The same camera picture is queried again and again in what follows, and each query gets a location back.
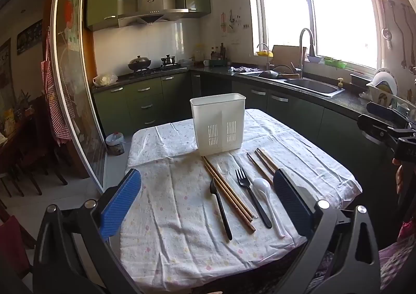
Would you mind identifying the black wok with lid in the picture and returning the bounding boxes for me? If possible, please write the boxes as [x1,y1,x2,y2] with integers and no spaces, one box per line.
[128,55,152,73]

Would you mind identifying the hanging wall utensils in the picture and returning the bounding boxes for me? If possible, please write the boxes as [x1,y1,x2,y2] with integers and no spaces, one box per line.
[220,9,244,36]

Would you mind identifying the dish rack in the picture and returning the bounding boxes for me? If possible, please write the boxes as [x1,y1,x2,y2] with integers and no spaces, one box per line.
[366,81,416,112]

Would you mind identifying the large oil jug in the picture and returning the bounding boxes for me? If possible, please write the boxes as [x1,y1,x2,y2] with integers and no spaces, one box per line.
[194,43,205,67]

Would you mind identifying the green cabinets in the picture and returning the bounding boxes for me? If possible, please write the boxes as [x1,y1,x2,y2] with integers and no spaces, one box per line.
[86,0,212,32]
[92,71,400,184]

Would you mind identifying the black plastic fork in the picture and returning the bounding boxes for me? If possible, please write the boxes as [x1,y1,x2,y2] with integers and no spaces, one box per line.
[235,168,272,229]

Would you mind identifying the black plastic spoon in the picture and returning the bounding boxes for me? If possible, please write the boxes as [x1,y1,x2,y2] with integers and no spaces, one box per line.
[210,180,233,241]

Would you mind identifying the green upper cabinets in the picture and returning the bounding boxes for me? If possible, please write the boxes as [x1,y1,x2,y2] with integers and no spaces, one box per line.
[86,0,212,32]

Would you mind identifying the black gas stove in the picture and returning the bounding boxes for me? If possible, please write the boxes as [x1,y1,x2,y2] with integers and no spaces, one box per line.
[128,65,187,76]

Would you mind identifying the white plastic bag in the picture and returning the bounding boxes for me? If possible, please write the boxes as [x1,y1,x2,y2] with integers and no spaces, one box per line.
[93,73,118,87]

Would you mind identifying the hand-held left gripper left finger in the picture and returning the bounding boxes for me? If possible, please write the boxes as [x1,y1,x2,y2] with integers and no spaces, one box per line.
[32,169,144,294]

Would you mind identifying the green lower cabinets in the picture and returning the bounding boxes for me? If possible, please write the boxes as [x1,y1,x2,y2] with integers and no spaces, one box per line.
[92,71,400,184]

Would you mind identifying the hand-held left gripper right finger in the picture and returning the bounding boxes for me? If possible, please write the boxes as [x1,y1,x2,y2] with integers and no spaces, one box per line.
[273,169,381,294]

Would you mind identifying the small steel faucet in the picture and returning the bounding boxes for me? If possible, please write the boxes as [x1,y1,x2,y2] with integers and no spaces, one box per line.
[257,43,271,70]

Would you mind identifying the group of condiment bottles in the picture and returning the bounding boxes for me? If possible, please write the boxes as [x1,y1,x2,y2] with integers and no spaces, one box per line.
[210,42,230,67]

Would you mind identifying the purple patterned cloth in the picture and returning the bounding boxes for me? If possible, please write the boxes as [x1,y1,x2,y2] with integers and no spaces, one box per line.
[379,239,416,291]

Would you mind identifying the red checkered apron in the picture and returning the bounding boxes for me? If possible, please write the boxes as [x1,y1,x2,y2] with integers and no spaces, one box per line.
[41,29,77,146]

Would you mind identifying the kitchen window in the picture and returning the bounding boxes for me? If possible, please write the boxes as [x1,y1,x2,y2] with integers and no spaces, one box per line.
[245,0,387,70]

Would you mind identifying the green plastic baskets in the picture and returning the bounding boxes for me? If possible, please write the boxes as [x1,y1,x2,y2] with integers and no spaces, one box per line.
[323,57,348,69]

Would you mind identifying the white floral tablecloth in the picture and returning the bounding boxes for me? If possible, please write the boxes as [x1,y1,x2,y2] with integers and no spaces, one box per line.
[120,108,363,288]

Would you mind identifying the sliding glass door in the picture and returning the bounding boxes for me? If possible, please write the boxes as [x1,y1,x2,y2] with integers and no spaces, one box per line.
[49,0,109,190]

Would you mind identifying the dark wall picture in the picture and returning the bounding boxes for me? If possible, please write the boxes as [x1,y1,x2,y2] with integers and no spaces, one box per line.
[16,19,43,55]

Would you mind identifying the steel sink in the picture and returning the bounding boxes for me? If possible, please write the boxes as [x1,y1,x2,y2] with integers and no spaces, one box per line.
[249,69,346,99]

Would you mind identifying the white plastic spoon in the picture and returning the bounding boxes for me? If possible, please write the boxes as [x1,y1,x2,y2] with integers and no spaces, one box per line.
[253,178,287,238]

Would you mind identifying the tall steel faucet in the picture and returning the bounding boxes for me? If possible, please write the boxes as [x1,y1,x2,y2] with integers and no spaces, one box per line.
[298,28,316,79]

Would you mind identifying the wooden cutting board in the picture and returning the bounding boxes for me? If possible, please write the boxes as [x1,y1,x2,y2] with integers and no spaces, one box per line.
[271,44,308,68]

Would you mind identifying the steel range hood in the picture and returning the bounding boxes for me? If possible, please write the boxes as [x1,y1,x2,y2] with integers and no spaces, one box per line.
[117,0,190,28]

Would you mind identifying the brown wooden chopstick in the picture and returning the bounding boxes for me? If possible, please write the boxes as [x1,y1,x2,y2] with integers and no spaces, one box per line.
[257,148,281,172]
[202,156,255,221]
[246,152,274,185]
[203,163,256,233]
[254,150,277,176]

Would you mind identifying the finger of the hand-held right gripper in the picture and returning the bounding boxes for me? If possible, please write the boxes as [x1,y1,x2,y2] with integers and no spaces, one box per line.
[357,114,416,145]
[367,102,411,123]

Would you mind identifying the small trash bin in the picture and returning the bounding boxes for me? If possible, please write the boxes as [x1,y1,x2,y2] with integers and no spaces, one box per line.
[106,132,126,156]

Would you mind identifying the white plate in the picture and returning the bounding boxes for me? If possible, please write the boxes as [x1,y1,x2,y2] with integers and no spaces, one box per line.
[372,68,398,96]

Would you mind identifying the dark wooden chair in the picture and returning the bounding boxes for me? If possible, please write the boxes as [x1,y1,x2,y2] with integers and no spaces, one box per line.
[0,95,69,197]

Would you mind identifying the hanging metal strainer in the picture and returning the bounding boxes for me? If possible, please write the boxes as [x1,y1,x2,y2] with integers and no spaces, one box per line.
[379,0,394,50]

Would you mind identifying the hanging metal ladle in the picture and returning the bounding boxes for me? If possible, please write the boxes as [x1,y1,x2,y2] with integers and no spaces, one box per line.
[392,1,408,69]

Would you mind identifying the wall scroll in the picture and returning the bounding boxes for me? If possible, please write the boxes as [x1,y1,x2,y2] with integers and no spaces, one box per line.
[0,39,15,109]

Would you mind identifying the dark stone countertop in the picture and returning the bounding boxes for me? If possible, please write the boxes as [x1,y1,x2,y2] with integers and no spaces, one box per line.
[91,65,371,116]

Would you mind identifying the white plastic utensil holder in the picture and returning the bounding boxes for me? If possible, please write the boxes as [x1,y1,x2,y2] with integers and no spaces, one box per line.
[190,93,246,157]

